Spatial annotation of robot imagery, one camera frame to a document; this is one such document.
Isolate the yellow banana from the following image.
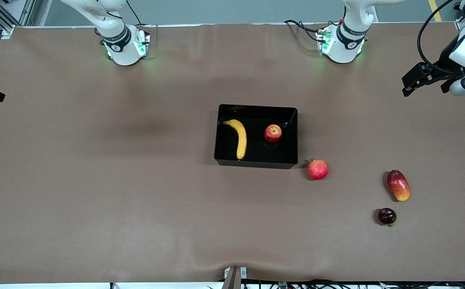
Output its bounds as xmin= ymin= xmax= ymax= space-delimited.
xmin=222 ymin=119 xmax=248 ymax=161

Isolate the red yellow mango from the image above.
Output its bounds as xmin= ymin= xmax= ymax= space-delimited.
xmin=387 ymin=170 xmax=411 ymax=202

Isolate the dark purple mangosteen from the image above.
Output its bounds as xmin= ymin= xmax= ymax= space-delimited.
xmin=378 ymin=208 xmax=397 ymax=227

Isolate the grey table clamp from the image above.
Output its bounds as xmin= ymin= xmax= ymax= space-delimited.
xmin=223 ymin=266 xmax=248 ymax=289

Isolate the red apple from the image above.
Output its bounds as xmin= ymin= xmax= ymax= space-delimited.
xmin=264 ymin=124 xmax=282 ymax=143

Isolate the black base cable bundle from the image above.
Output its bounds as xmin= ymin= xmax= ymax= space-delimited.
xmin=284 ymin=19 xmax=331 ymax=43

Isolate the brown table cloth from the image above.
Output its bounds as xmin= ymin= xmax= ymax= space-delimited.
xmin=0 ymin=22 xmax=465 ymax=283

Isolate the black plastic box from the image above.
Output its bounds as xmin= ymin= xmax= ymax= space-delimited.
xmin=214 ymin=104 xmax=298 ymax=169

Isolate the red pomegranate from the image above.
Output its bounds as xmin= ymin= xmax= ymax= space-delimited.
xmin=307 ymin=158 xmax=329 ymax=181

